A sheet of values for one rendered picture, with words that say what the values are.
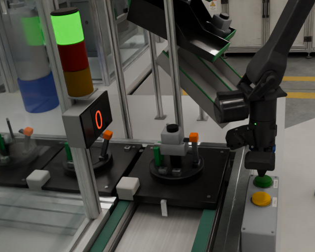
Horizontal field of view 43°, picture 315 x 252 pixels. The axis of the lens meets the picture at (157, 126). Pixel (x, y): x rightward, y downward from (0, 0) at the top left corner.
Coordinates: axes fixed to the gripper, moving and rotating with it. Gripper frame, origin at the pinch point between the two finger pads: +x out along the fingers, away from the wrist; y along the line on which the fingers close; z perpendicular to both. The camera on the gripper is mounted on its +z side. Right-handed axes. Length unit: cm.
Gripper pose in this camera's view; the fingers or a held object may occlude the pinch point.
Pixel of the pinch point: (261, 163)
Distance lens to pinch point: 95.3
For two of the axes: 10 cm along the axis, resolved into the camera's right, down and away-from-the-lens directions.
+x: 0.9, 8.9, 4.4
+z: -9.5, -0.5, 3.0
